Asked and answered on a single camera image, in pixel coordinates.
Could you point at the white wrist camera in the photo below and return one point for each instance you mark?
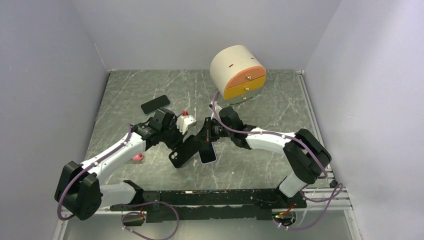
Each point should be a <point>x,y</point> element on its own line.
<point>184,122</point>
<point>211,106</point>

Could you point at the pink ring toy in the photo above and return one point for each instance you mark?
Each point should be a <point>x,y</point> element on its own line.
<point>139,158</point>

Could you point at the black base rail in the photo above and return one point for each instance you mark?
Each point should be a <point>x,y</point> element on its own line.
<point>258,203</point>

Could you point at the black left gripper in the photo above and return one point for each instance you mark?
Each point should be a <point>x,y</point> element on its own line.
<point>179,138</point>

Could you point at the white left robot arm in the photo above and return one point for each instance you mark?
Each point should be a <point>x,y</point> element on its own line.
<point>81,189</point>

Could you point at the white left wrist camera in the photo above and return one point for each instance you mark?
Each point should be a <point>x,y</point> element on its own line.
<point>184,122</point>

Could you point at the aluminium frame rail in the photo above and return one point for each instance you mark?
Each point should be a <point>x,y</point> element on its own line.
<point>207,155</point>

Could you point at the green-edged smartphone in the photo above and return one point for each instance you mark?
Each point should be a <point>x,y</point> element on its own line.
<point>155,104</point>

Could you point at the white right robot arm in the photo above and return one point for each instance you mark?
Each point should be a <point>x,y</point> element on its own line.
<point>307,157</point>

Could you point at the black phone case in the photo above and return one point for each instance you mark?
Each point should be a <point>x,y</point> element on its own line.
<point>184,152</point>

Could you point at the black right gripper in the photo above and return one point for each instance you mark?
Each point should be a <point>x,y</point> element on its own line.
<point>206,132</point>

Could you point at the round beige drawer cabinet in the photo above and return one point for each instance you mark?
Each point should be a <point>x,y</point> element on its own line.
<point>237,74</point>

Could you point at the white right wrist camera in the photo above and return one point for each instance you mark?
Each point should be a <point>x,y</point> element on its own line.
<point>211,106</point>

